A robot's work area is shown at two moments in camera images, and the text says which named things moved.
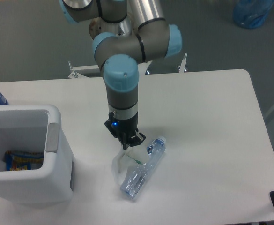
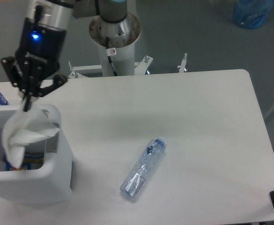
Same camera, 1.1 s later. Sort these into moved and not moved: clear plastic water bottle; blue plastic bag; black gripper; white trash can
Moved: black gripper
Not moved: clear plastic water bottle; white trash can; blue plastic bag
